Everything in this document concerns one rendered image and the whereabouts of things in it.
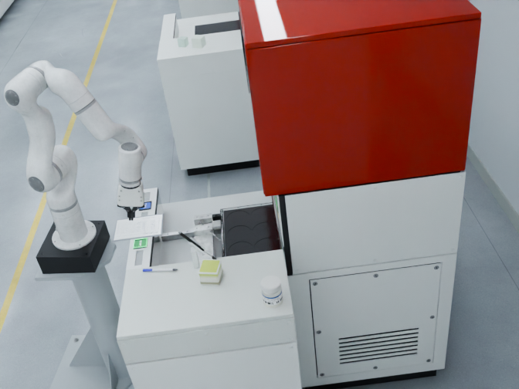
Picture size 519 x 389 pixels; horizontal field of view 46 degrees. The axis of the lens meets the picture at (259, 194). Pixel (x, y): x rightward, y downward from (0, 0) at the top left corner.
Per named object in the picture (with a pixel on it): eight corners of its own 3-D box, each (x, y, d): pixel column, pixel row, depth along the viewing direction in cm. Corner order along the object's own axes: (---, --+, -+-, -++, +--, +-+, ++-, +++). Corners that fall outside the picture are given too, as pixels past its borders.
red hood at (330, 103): (405, 77, 289) (410, -53, 255) (465, 170, 224) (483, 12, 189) (249, 98, 289) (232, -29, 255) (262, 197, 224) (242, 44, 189)
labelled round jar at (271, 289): (282, 292, 220) (279, 273, 214) (283, 307, 214) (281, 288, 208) (262, 295, 220) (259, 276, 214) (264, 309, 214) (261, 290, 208)
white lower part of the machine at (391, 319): (399, 265, 362) (404, 149, 314) (444, 380, 295) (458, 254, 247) (281, 282, 362) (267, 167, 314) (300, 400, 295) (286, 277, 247)
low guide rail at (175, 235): (272, 224, 275) (271, 218, 273) (273, 227, 274) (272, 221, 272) (162, 238, 275) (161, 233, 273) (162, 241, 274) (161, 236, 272)
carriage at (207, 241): (213, 221, 276) (212, 216, 275) (215, 277, 247) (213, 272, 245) (195, 224, 276) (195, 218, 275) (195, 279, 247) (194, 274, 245)
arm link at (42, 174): (73, 176, 251) (51, 201, 240) (48, 170, 254) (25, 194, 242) (49, 68, 219) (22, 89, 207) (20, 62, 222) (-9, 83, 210)
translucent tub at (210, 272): (224, 272, 232) (221, 259, 228) (219, 286, 226) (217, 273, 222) (205, 272, 233) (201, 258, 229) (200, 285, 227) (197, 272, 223)
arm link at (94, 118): (88, 97, 229) (137, 159, 241) (69, 116, 216) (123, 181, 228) (105, 86, 225) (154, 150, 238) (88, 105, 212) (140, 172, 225)
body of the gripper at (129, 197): (144, 175, 237) (144, 199, 243) (117, 174, 236) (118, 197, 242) (143, 186, 231) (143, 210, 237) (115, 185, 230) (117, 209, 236)
